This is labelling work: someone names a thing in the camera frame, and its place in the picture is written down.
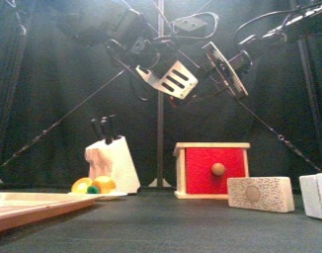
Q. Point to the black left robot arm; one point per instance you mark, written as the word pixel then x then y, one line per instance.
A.
pixel 97 19

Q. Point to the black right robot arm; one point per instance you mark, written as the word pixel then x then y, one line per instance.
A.
pixel 299 21

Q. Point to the wooden box with red drawer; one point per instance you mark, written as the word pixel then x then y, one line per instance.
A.
pixel 207 171

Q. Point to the white toy knife block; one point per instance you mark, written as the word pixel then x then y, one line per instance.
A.
pixel 119 164

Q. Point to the orange toy fruit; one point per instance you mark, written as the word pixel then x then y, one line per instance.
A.
pixel 105 184

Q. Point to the small green toy ball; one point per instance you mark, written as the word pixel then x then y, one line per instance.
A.
pixel 92 189

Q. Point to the small white plate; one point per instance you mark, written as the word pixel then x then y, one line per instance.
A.
pixel 111 195

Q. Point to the yellow toy lemon half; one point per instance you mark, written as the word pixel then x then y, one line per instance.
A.
pixel 80 186

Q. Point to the pink rectangular tray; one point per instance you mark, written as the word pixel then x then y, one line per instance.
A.
pixel 30 204

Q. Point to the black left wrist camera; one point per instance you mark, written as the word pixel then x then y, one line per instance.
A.
pixel 189 24

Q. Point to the vertical frame pole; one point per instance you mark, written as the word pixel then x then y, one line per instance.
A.
pixel 160 131

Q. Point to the white pole foot bracket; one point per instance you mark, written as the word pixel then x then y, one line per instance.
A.
pixel 160 184

